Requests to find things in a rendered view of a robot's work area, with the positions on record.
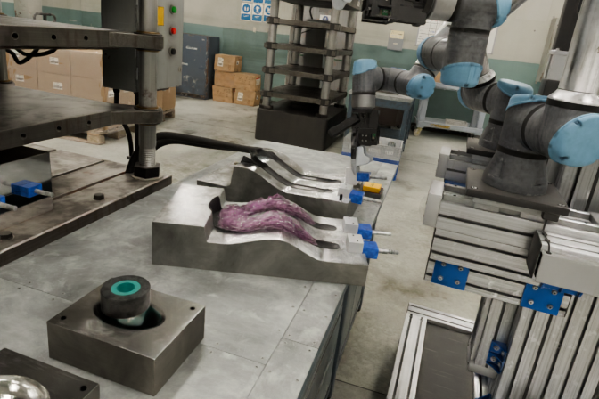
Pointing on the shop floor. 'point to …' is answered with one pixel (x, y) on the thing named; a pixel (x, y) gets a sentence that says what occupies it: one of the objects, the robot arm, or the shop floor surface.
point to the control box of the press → (127, 63)
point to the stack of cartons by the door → (234, 82)
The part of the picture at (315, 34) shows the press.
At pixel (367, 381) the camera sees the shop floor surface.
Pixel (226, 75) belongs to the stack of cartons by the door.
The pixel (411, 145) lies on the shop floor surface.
